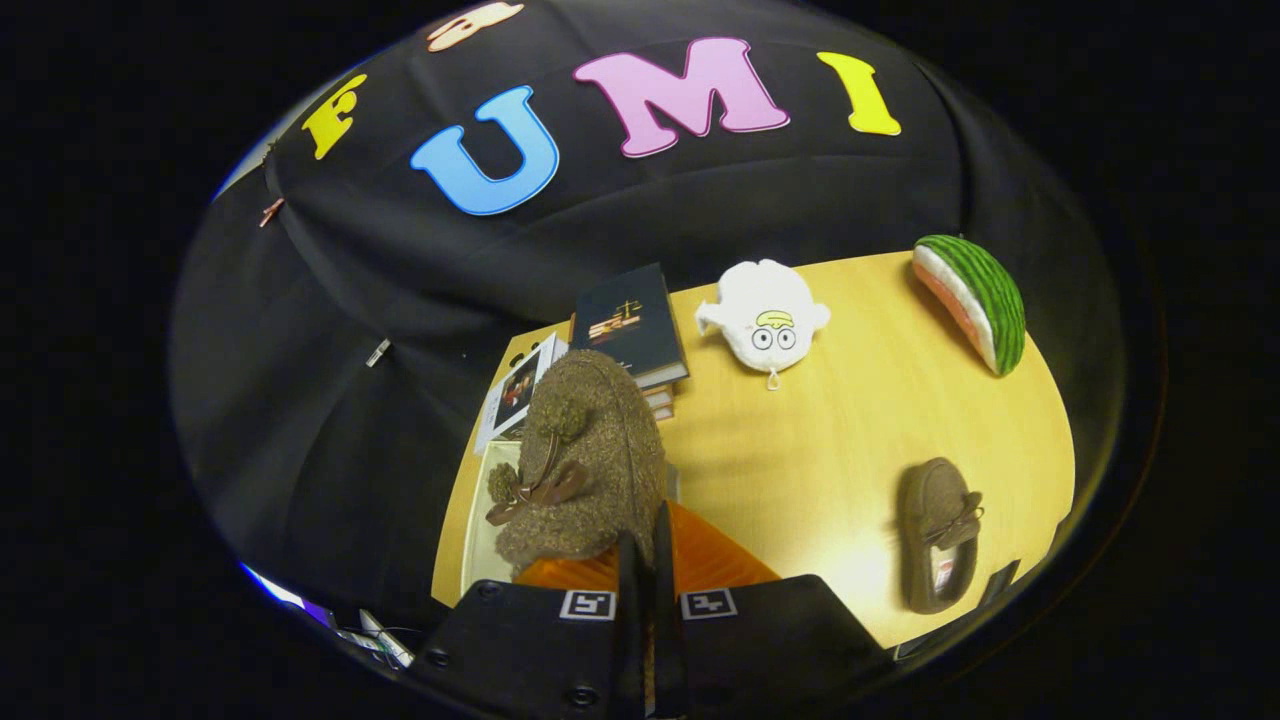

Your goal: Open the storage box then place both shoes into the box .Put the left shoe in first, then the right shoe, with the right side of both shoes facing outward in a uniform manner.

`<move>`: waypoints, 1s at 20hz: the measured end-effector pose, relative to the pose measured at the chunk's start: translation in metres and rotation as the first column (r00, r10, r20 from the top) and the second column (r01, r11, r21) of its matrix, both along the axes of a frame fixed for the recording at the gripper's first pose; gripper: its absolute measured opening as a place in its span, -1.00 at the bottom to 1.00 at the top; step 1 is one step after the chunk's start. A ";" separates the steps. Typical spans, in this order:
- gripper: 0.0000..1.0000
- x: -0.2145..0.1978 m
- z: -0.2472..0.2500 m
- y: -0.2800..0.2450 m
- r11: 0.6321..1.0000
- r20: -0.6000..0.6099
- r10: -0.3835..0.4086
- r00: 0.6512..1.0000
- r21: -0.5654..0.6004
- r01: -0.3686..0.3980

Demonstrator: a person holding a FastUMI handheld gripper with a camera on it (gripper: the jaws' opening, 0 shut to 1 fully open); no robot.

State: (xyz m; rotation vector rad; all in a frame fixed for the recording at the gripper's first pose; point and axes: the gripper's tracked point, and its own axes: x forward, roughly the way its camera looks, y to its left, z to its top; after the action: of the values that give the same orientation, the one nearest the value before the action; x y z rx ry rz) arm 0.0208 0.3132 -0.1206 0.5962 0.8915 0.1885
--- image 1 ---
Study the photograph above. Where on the white plush toy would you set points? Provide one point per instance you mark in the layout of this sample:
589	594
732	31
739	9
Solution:
765	310

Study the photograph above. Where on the laptop screen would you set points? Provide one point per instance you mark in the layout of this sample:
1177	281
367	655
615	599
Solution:
285	595

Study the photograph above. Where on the silver clip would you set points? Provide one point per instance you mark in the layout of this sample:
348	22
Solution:
378	352

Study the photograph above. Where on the dark blue hardcover book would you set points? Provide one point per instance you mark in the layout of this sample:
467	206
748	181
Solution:
635	320

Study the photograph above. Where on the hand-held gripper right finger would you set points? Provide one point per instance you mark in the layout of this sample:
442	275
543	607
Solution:
780	640

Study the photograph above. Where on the white portrait cover book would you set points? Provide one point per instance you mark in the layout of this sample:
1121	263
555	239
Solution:
515	390

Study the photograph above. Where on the brown cover book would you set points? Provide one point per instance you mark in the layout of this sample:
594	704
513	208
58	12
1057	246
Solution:
660	400

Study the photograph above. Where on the black table edge bracket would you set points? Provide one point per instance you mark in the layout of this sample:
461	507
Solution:
1002	583

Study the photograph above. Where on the copper clip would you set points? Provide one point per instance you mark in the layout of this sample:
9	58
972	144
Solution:
271	211

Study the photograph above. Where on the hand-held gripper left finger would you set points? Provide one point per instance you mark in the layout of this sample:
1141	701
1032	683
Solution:
520	640

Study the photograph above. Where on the watermelon slice plush toy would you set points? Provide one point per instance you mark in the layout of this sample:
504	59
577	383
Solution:
985	295

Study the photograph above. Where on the brown fuzzy shoe with bow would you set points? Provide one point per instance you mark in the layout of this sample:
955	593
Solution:
590	450
935	530

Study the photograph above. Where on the cream fabric storage box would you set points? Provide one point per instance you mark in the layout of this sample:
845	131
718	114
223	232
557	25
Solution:
485	540

